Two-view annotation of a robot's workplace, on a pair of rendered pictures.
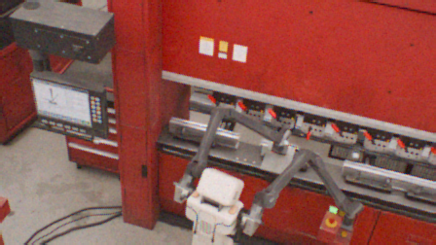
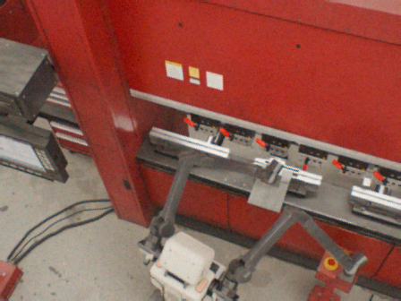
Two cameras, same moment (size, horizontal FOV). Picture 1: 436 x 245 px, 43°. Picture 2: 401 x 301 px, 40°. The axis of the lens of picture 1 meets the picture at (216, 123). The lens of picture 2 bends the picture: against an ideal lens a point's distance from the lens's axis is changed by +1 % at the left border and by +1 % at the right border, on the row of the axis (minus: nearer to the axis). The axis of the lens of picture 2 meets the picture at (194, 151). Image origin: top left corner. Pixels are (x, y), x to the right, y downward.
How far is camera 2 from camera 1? 1.23 m
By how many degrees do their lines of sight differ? 19
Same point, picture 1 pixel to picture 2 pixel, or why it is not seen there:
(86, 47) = (12, 104)
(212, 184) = (175, 260)
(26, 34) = not seen: outside the picture
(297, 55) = (285, 90)
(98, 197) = (93, 188)
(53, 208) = (46, 202)
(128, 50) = (79, 81)
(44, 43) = not seen: outside the picture
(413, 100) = not seen: outside the picture
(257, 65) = (237, 94)
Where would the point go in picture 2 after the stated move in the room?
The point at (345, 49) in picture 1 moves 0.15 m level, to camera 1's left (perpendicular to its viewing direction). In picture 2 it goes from (345, 88) to (310, 85)
